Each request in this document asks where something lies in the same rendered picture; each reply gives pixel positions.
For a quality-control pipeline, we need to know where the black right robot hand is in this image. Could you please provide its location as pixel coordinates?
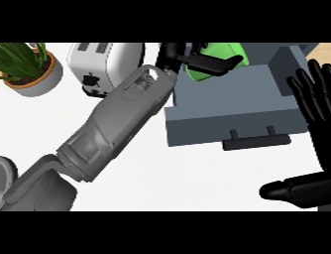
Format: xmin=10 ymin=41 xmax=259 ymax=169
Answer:
xmin=258 ymin=59 xmax=331 ymax=210

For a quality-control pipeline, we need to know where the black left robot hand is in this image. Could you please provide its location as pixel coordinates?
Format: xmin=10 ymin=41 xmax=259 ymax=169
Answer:
xmin=154 ymin=42 xmax=247 ymax=78

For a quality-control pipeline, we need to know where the green cup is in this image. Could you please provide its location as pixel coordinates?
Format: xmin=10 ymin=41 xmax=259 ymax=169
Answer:
xmin=185 ymin=42 xmax=249 ymax=82

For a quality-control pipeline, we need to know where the grey-blue open drawer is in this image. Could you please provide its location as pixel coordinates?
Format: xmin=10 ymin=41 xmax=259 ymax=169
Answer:
xmin=165 ymin=63 xmax=312 ymax=149

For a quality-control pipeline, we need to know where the grey-blue drawer front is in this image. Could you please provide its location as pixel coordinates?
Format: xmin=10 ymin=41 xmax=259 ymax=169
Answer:
xmin=165 ymin=108 xmax=312 ymax=149

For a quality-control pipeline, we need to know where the grey-blue cabinet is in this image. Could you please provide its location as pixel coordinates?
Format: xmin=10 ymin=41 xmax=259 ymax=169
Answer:
xmin=241 ymin=42 xmax=323 ymax=97

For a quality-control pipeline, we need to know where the white toaster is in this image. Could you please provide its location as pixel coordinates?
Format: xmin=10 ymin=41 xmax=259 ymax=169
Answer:
xmin=67 ymin=42 xmax=147 ymax=99

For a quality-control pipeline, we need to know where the white pot with orange rim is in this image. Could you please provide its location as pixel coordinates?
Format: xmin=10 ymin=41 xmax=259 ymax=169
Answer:
xmin=0 ymin=50 xmax=66 ymax=98

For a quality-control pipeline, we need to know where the green leafy plant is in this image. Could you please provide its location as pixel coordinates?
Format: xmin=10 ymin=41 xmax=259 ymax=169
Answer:
xmin=0 ymin=42 xmax=53 ymax=83

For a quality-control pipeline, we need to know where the black drawer handle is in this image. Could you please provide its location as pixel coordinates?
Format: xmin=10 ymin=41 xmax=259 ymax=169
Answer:
xmin=222 ymin=125 xmax=293 ymax=152

